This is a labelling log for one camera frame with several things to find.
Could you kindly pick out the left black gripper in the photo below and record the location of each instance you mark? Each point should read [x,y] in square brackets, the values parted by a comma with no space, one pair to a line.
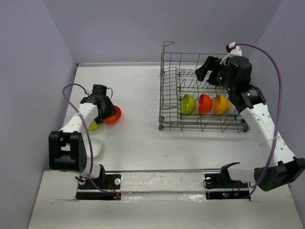
[111,110]

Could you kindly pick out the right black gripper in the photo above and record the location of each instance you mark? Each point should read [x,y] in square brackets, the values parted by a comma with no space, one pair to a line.
[211,64]

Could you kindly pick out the orange bowl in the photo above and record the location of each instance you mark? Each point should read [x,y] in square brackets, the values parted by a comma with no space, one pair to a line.
[114,118]
[205,104]

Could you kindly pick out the green bowl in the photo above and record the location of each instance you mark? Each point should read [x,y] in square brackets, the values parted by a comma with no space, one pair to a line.
[93,126]
[188,104]

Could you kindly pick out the small yellow bowl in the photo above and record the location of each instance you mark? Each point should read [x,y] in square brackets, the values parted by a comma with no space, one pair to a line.
[220,105]

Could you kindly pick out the white round bowl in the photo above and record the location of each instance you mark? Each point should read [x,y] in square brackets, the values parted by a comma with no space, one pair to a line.
[231,110]

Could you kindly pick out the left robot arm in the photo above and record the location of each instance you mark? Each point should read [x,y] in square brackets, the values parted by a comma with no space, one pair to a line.
[71,148]

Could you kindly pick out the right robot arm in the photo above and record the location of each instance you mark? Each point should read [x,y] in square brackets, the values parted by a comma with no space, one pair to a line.
[283,166]

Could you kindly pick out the white square bowl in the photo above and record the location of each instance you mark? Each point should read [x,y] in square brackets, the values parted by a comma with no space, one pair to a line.
[96,147]

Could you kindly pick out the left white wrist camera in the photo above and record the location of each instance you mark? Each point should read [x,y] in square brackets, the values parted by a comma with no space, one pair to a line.
[87,92]

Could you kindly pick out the grey wire dish rack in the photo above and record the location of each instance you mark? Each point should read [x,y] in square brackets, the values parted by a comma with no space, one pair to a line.
[181,94]

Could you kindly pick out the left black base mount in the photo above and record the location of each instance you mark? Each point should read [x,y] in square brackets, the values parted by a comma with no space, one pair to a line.
[110,189]

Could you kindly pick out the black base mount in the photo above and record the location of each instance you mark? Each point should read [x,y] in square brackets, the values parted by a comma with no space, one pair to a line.
[110,189]
[219,186]

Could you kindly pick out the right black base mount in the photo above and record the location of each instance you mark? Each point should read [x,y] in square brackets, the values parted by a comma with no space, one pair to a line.
[219,186]

